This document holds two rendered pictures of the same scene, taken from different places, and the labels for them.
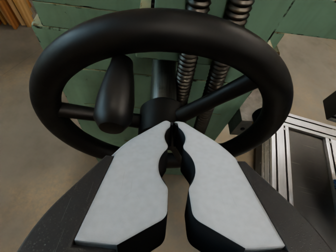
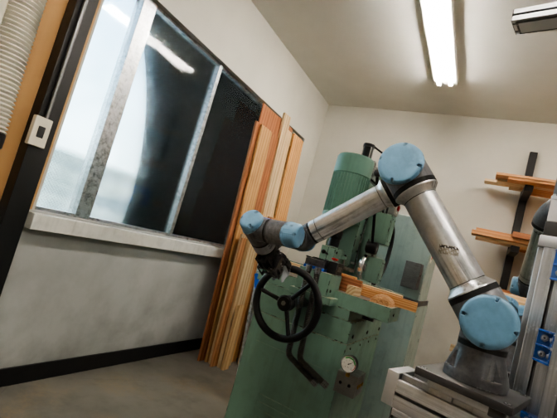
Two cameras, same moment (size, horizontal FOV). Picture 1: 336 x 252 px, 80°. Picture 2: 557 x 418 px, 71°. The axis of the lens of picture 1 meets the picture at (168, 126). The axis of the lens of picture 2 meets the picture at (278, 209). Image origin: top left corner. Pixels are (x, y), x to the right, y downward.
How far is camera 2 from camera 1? 1.42 m
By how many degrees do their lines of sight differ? 72
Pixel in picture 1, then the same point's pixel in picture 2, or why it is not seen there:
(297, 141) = not seen: outside the picture
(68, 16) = (273, 289)
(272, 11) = (325, 283)
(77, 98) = (253, 333)
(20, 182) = not seen: outside the picture
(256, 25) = (322, 286)
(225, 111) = (331, 368)
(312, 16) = (357, 304)
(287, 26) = (350, 307)
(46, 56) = not seen: hidden behind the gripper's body
